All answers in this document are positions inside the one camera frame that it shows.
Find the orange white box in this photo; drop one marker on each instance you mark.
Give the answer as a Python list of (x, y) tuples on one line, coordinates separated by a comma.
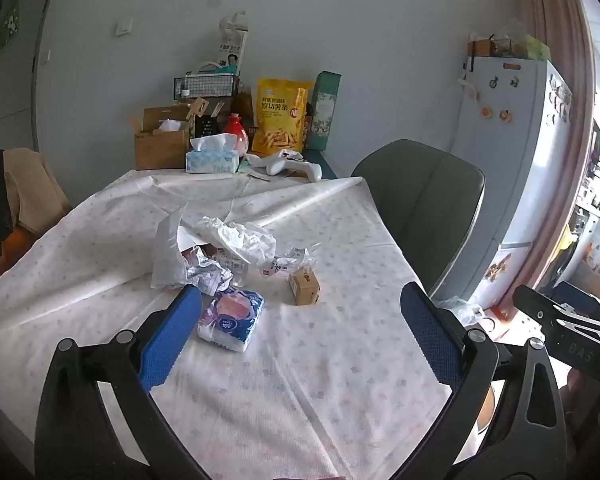
[(502, 325)]

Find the open cardboard box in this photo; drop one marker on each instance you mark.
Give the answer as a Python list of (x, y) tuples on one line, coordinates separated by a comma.
[(160, 147)]

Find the green packet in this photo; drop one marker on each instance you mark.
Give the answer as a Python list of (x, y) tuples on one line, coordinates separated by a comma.
[(535, 47)]

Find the purple tissue pack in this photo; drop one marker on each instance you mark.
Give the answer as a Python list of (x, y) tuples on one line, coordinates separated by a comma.
[(230, 317)]

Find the white dotted tablecloth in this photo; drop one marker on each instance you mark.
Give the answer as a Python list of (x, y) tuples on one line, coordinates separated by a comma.
[(305, 390)]

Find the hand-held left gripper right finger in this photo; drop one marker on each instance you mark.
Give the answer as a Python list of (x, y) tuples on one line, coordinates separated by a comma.
[(430, 340)]

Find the grey chair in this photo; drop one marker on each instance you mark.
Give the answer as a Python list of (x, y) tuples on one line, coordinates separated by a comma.
[(420, 200)]

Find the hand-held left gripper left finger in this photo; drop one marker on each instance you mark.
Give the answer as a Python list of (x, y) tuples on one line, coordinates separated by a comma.
[(172, 335)]

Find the clear plastic bag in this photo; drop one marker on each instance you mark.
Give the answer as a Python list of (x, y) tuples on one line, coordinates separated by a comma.
[(462, 310)]

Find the black pen holder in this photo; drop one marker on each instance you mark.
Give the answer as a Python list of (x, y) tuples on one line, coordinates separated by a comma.
[(206, 126)]

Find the tall green box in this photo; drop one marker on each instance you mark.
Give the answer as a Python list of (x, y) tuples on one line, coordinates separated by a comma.
[(324, 110)]

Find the white plastic bag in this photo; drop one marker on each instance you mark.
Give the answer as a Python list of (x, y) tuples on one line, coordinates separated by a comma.
[(167, 255)]

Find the white paper carton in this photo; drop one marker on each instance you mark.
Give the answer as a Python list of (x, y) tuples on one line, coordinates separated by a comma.
[(231, 45)]

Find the white game controller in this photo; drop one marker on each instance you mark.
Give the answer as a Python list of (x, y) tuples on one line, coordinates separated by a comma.
[(295, 165)]

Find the yellow snack bag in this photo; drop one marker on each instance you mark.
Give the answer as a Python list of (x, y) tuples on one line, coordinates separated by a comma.
[(280, 115)]

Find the blue tissue box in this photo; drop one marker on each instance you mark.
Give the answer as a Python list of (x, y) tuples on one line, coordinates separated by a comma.
[(212, 160)]

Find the white light switch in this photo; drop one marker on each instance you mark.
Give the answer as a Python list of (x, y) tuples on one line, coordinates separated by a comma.
[(124, 27)]

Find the small cardboard box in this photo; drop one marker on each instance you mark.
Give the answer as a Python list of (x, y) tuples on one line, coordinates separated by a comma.
[(305, 287)]

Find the clear wrapper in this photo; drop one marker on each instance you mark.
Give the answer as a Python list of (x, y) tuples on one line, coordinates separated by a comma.
[(290, 260)]

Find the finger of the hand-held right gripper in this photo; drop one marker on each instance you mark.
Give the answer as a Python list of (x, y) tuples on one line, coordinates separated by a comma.
[(532, 305)]

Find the orange chair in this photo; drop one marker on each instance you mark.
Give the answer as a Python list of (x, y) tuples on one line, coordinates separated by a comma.
[(0, 265)]

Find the person's right hand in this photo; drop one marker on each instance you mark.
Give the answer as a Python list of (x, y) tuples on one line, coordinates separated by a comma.
[(587, 395)]

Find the red bottle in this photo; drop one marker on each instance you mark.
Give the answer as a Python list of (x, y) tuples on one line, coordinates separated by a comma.
[(237, 135)]

